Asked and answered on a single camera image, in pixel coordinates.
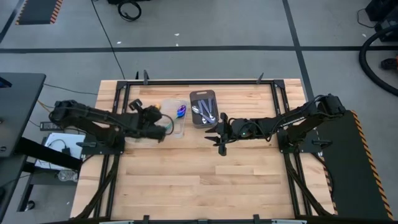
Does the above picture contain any iridescent rainbow spoon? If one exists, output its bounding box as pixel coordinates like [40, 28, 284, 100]
[166, 105, 187, 131]

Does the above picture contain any black orange-striped floor mat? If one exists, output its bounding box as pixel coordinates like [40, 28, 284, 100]
[15, 0, 64, 26]

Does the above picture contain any black desk support beam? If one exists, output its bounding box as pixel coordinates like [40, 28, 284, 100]
[14, 136, 84, 171]

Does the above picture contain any black equipment case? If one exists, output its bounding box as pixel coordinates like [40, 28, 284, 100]
[365, 0, 398, 43]

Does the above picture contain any clear plastic bottle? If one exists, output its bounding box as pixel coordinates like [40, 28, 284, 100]
[57, 169, 78, 183]

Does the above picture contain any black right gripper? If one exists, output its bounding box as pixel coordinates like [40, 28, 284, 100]
[204, 112, 234, 157]

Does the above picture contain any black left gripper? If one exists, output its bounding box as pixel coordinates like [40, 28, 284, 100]
[128, 98, 168, 144]

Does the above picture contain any thick black hose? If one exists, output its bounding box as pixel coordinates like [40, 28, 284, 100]
[359, 24, 398, 96]

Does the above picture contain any coiled black cable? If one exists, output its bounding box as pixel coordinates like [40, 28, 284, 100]
[117, 0, 142, 22]

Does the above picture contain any long black floor cable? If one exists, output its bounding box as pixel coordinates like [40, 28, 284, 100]
[91, 0, 126, 80]

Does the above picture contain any black power adapter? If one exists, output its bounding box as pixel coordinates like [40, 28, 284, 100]
[39, 121, 63, 132]

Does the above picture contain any purple-handled silver spoon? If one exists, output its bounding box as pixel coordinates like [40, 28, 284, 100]
[198, 100, 208, 124]
[208, 98, 217, 123]
[203, 99, 211, 124]
[191, 105, 215, 123]

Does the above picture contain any person's shoe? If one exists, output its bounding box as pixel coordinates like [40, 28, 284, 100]
[381, 57, 398, 70]

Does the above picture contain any black platform with striped edge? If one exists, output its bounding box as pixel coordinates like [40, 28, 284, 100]
[316, 110, 395, 221]

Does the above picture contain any black desk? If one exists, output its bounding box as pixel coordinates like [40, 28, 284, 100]
[0, 73, 47, 158]

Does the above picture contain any white paper sheet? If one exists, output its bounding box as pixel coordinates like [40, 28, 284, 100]
[34, 133, 86, 171]

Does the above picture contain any grey plastic bin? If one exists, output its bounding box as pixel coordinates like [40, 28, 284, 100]
[189, 89, 220, 129]

